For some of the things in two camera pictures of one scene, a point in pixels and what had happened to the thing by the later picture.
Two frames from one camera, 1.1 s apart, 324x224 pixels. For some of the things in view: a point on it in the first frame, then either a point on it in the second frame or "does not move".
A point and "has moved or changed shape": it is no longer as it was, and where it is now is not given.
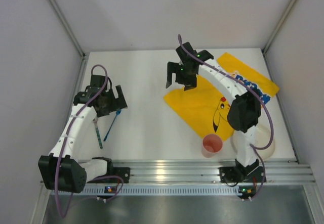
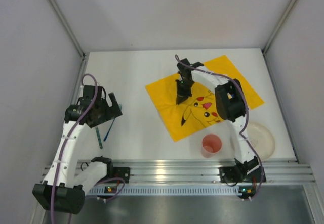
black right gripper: [177, 70] -> [184, 89]
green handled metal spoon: [94, 121] does not move
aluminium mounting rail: [208, 172] does not move
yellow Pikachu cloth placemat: [209, 105] has moved or changed shape
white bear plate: [262, 135] does not move
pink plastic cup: [212, 144] does not move
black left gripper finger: [190, 86] -> [185, 97]
